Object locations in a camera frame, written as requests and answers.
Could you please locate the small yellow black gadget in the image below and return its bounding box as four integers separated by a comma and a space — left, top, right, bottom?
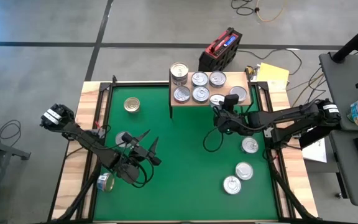
244, 64, 257, 78

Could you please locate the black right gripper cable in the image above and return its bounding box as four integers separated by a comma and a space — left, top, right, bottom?
202, 126, 226, 153

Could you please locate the green table mat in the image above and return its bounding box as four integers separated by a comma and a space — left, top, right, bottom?
93, 85, 279, 221

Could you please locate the black floor cable with plug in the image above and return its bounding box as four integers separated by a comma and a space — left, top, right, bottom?
230, 0, 262, 16

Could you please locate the blue label gold-lid can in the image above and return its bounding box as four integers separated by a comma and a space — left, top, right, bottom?
96, 172, 116, 193

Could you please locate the small teal can gold lid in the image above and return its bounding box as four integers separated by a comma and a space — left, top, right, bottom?
123, 96, 142, 113

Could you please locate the grey metal stand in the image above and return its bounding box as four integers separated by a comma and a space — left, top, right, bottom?
0, 126, 32, 224

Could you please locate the large teal tuna can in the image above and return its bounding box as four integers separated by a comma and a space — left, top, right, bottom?
115, 130, 129, 147
209, 93, 226, 108

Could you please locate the red and black toolbox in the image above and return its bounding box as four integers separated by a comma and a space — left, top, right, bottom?
198, 27, 243, 73

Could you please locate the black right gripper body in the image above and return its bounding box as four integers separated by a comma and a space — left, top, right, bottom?
214, 108, 251, 136

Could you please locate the green label tuna can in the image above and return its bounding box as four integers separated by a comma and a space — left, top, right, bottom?
229, 85, 249, 104
191, 85, 211, 104
234, 161, 254, 181

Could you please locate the large red albacore can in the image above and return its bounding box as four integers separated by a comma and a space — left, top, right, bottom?
173, 85, 191, 105

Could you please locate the red label silver-lid can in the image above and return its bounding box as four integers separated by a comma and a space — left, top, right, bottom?
223, 175, 242, 196

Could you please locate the black desk cable bundle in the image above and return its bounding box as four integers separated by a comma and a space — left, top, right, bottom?
286, 65, 328, 103

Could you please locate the black toolbox power cable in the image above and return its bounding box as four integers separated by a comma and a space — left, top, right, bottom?
239, 48, 304, 77

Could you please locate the black monitor pole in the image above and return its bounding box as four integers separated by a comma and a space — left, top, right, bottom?
331, 15, 358, 65

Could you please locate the white paper sheet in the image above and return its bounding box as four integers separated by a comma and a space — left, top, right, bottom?
301, 136, 328, 164

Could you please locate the black desk crossbar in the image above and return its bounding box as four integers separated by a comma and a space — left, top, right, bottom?
298, 123, 344, 149

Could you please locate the yellow floor cable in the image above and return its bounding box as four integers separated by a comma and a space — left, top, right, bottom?
255, 0, 287, 23

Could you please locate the black table frame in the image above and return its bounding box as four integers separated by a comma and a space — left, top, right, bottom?
47, 74, 323, 224

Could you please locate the coiled black floor cable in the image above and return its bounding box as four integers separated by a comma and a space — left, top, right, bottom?
0, 119, 23, 144

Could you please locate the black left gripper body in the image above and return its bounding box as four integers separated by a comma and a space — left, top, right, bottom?
116, 144, 151, 184

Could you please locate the grey desk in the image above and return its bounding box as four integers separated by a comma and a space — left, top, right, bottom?
318, 51, 358, 207

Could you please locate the wooden shelf with black legs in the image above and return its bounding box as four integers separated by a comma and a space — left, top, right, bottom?
168, 68, 255, 121

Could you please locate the yellow paper folder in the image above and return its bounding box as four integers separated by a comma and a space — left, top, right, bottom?
255, 62, 290, 86

